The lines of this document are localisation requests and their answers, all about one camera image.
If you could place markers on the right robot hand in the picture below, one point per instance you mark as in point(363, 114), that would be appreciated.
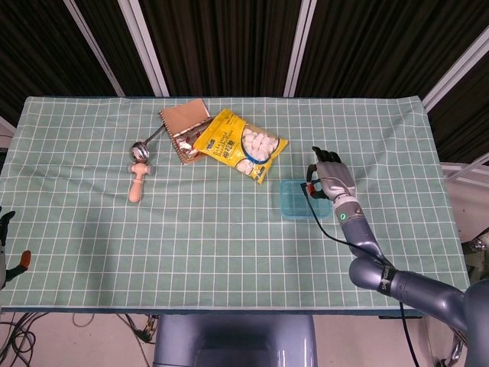
point(338, 179)

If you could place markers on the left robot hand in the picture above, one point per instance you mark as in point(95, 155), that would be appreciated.
point(2, 248)

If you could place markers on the blue plastic lid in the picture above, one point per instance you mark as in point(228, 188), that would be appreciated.
point(294, 202)

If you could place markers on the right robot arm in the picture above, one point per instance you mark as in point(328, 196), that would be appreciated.
point(357, 237)

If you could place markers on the green checked tablecloth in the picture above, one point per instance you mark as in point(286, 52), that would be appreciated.
point(95, 229)

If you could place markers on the yellow marshmallow bag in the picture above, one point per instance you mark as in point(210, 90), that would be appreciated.
point(221, 141)

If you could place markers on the silver red snack packet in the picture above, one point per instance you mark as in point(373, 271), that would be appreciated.
point(185, 147)

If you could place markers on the metal soup ladle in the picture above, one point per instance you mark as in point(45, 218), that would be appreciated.
point(139, 152)

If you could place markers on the black pleated curtain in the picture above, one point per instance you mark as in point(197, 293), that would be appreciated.
point(229, 38)

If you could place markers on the grey robot torso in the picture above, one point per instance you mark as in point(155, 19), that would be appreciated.
point(191, 344)

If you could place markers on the white metal frame rail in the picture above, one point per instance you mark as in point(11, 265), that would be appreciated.
point(466, 172)

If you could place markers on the slanted white frame post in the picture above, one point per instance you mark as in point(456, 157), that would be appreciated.
point(91, 42)

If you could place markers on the wide white frame post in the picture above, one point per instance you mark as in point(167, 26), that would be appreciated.
point(145, 49)

